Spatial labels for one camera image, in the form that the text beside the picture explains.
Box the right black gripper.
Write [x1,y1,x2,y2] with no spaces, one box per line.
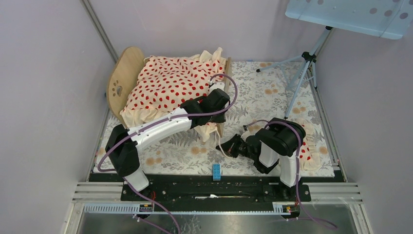
[216,134,257,161]

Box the cream tie string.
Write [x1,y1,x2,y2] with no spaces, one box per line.
[214,129,233,159]

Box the large strawberry print cushion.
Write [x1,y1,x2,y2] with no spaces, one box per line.
[120,47,226,127]

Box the wooden pet bed frame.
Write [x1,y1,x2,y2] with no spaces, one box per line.
[106,46,231,128]

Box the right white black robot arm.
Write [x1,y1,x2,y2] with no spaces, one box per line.
[216,118,306,201]

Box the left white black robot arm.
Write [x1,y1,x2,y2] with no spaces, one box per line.
[104,89,232,200]

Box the blue toy brick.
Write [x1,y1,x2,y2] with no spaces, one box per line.
[212,164,221,181]

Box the floral table mat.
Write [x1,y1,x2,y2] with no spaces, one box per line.
[94,60,336,177]

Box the small strawberry print pillow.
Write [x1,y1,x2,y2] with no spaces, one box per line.
[295,118,321,175]

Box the grey tripod stand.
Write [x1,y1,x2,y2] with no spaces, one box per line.
[256,26,333,119]

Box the light blue perforated tray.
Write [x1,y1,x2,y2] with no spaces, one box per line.
[285,0,413,40]

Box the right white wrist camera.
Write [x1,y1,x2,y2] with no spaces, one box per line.
[241,130,255,141]

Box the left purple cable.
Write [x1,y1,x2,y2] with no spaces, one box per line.
[97,73,239,234]

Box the purple cable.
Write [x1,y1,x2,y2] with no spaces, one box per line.
[244,119,338,231]
[97,73,239,234]

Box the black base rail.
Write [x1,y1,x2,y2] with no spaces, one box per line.
[76,174,346,213]

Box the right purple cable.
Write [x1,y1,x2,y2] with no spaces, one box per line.
[244,119,338,231]

